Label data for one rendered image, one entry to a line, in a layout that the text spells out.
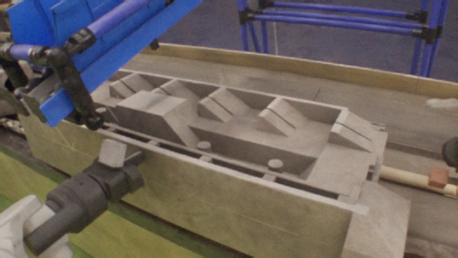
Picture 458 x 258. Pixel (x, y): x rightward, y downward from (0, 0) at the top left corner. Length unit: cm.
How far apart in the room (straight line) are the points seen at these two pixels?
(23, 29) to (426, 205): 99
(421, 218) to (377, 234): 36
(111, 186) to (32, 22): 36
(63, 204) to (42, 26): 37
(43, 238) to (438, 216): 83
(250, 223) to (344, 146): 26
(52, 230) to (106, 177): 15
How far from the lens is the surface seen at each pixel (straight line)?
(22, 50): 63
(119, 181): 62
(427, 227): 87
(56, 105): 58
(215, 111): 85
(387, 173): 92
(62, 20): 59
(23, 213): 55
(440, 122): 120
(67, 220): 55
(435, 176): 73
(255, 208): 60
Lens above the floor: 141
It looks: 37 degrees down
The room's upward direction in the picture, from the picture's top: 9 degrees counter-clockwise
